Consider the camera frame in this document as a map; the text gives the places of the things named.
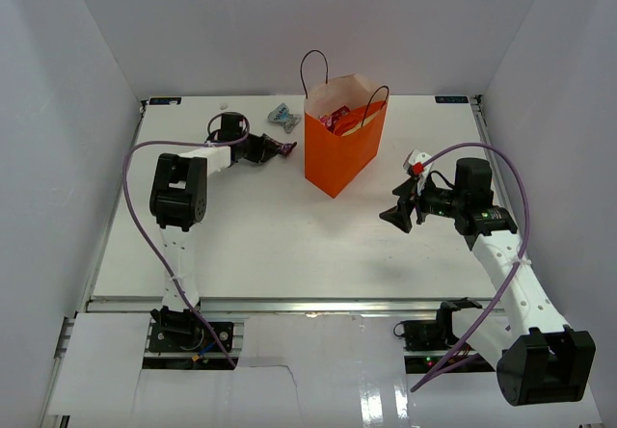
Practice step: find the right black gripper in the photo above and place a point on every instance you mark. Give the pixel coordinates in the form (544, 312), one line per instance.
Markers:
(400, 216)

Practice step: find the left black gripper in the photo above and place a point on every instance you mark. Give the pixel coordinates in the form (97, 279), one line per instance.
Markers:
(259, 153)

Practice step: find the dark purple candy wrapper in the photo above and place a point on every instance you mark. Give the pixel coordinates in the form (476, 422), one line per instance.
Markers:
(279, 147)

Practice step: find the silver blue snack packet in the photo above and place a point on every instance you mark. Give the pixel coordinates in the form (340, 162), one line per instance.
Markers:
(282, 117)

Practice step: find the small pink snack packet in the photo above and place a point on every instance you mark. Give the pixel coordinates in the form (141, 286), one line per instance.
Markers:
(328, 121)

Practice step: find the pink candy packet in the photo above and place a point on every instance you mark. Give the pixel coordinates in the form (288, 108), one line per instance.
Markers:
(344, 110)

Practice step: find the large red chips bag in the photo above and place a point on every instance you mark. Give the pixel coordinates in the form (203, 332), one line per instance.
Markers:
(355, 119)

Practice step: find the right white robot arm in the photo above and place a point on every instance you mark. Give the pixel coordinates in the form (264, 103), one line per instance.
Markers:
(537, 356)

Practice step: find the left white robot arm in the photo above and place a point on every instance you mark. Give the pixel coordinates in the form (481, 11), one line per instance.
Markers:
(178, 201)

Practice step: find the orange paper bag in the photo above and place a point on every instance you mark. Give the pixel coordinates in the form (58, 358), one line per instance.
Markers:
(331, 162)

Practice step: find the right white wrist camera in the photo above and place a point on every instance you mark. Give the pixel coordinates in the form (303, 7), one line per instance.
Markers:
(416, 163)

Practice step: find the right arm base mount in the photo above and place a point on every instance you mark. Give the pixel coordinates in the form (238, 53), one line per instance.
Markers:
(424, 335)

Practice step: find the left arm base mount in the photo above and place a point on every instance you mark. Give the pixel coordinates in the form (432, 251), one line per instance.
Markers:
(200, 341)

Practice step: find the aluminium table frame rail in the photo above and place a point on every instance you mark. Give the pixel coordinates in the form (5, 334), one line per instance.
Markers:
(254, 306)

